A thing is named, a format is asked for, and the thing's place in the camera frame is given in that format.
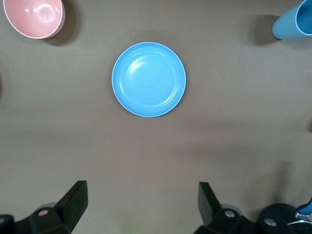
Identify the blue plastic cup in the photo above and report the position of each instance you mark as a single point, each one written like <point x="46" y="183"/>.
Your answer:
<point x="285" y="24"/>

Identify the small deep pink bowl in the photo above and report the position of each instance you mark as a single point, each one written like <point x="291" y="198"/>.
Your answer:
<point x="34" y="17"/>

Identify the blue shallow bowl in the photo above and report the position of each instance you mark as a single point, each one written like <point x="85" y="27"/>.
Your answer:
<point x="148" y="80"/>

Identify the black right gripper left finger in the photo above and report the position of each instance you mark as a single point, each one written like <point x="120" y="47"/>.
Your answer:
<point x="73" y="204"/>

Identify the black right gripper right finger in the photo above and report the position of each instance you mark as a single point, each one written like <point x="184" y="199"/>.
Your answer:
<point x="209" y="209"/>

